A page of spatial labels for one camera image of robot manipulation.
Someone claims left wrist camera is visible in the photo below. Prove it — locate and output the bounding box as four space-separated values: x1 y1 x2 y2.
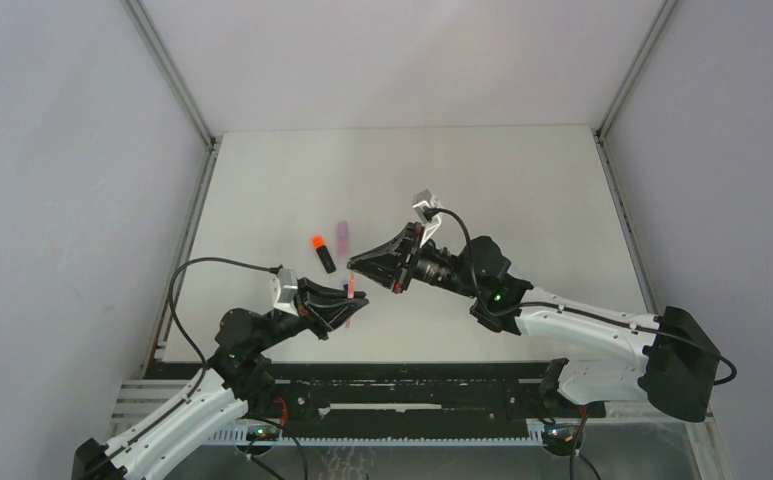
271 267 299 317

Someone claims right aluminium frame post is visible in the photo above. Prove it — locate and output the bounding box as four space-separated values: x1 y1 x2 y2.
593 1 683 313

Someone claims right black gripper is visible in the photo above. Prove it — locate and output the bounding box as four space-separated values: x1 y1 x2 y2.
349 224 480 301

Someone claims left camera cable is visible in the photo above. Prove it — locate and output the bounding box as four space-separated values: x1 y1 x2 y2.
81 256 283 480

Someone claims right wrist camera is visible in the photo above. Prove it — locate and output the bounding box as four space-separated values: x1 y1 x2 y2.
412 189 442 246

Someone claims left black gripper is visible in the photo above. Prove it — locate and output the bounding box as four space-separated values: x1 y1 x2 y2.
254 276 368 352

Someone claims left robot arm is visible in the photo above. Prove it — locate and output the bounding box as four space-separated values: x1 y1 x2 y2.
71 278 369 479

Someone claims orange marker pen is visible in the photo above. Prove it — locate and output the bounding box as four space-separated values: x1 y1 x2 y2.
315 245 337 274

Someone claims left aluminium frame post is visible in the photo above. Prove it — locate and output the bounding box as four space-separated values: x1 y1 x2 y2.
120 0 222 352

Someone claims orange pen cap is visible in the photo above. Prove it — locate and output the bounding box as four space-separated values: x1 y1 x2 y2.
312 236 326 250

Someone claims thin orange pen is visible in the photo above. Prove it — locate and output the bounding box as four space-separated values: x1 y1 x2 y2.
345 279 354 329

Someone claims white slotted cable duct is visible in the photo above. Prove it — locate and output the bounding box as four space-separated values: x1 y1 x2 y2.
204 423 546 447

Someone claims aluminium frame post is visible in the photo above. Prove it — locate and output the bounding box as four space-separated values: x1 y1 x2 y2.
593 1 683 313
120 0 222 352

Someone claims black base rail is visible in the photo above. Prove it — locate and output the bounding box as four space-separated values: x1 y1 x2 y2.
193 360 607 442

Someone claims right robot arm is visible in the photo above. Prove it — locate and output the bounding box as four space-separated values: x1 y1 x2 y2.
347 222 723 422

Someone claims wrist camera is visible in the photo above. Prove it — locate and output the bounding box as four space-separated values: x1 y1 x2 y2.
412 189 442 246
271 267 299 317

